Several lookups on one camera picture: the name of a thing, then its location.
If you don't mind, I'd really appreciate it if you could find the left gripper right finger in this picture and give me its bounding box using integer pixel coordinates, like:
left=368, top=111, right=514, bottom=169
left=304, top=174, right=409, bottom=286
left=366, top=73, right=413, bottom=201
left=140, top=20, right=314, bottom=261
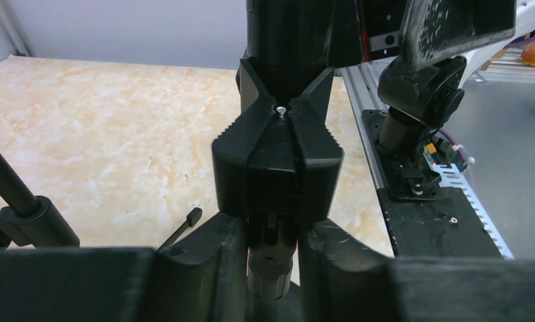
left=298, top=220, right=535, bottom=321

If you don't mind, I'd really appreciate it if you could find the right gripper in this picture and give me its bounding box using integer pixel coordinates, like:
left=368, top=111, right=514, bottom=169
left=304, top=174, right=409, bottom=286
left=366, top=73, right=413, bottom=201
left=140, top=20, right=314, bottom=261
left=327, top=0, right=516, bottom=69

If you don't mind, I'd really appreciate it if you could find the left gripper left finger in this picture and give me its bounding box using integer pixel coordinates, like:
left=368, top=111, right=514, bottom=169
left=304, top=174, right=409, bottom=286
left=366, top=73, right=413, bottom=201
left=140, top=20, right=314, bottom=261
left=0, top=214, right=247, bottom=321

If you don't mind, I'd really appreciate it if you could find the black microphone orange tip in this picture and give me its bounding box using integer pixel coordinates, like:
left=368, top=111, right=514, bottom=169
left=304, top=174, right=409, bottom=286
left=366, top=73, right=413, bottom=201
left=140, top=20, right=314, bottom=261
left=245, top=0, right=337, bottom=104

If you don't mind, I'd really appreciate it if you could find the black round base stand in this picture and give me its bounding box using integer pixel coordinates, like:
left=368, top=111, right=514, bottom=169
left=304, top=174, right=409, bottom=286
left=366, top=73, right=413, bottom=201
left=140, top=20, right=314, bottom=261
left=212, top=59, right=344, bottom=321

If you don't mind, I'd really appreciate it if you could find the black tripod stand with clip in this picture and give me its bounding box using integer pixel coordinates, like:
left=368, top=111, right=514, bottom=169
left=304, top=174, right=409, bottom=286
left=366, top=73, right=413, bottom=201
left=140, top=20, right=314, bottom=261
left=0, top=133, right=204, bottom=256

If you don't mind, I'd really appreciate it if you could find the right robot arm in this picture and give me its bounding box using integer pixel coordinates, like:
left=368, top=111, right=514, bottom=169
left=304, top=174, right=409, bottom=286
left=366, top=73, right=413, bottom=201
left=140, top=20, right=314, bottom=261
left=331, top=1, right=535, bottom=158

